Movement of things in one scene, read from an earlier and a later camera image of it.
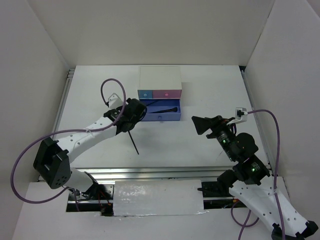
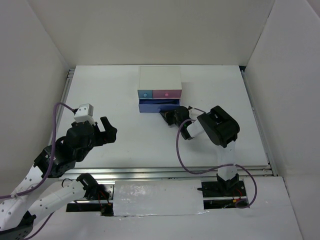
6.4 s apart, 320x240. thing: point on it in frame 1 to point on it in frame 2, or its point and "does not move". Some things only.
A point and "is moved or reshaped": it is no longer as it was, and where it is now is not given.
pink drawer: x=167 y=93 does not move
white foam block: x=158 y=197 does not move
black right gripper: x=215 y=123 to x=167 y=114
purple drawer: x=162 y=109 is moved or reshaped
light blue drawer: x=145 y=94 does not move
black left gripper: x=138 y=118 to x=105 y=138
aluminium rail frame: x=108 y=175 does not move
